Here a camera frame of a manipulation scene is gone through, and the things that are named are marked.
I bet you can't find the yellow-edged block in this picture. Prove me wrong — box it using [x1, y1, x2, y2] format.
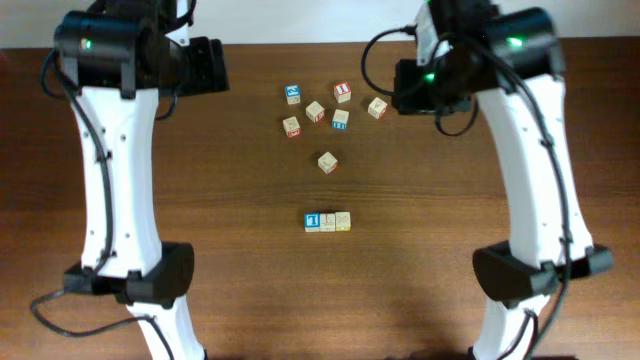
[335, 212, 351, 232]

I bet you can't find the sailboat block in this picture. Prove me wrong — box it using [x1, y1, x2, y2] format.
[320, 213, 336, 232]

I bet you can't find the blue-top block with L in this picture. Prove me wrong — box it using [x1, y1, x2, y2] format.
[304, 213, 321, 232]

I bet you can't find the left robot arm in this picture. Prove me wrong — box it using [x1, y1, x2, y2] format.
[47, 1, 229, 359]

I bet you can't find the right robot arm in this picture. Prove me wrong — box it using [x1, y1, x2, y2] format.
[392, 1, 614, 359]

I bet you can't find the ice cream cone block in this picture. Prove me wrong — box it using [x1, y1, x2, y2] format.
[368, 97, 388, 119]

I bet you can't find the red-top block with I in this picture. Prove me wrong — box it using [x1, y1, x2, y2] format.
[333, 82, 352, 104]

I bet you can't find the block with 8, blue side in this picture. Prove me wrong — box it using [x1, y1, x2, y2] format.
[331, 109, 349, 130]

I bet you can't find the blue-top block with 2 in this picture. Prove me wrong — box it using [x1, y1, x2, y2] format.
[285, 84, 301, 105]

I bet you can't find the block with red E side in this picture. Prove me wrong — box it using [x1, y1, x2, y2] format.
[305, 101, 326, 123]

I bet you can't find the butterfly block, red side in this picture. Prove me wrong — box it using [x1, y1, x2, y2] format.
[282, 116, 301, 138]

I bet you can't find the acorn block with green N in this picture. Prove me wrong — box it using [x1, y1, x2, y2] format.
[318, 152, 338, 174]

